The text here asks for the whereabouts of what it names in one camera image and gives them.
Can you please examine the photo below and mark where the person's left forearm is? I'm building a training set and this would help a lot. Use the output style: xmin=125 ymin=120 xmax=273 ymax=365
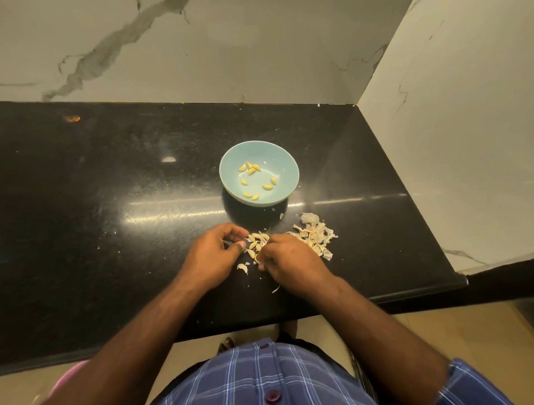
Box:
xmin=43 ymin=277 xmax=210 ymax=405

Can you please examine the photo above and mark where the pink plastic bucket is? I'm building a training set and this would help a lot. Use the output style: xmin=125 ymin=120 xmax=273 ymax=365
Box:
xmin=52 ymin=359 xmax=90 ymax=398

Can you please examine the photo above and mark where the light blue bowl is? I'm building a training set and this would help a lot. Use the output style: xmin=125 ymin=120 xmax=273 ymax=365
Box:
xmin=219 ymin=140 xmax=300 ymax=209

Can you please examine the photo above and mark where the blue plaid shirt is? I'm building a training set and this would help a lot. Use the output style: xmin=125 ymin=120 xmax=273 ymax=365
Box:
xmin=152 ymin=337 xmax=515 ymax=405

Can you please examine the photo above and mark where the cluster of peeled garlic cloves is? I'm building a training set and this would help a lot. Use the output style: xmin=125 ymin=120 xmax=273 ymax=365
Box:
xmin=238 ymin=162 xmax=280 ymax=202

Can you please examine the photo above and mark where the person's right hand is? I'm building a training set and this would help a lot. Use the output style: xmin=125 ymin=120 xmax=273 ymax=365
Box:
xmin=254 ymin=233 xmax=337 ymax=303

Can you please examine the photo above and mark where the black cabinet trim strip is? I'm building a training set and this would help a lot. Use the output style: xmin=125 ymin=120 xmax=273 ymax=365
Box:
xmin=349 ymin=350 xmax=377 ymax=405

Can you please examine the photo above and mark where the person's right forearm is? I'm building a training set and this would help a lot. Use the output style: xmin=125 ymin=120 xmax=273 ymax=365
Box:
xmin=310 ymin=279 xmax=452 ymax=405

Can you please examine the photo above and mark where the person's left hand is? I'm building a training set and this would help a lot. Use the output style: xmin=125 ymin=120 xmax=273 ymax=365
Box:
xmin=177 ymin=223 xmax=251 ymax=293

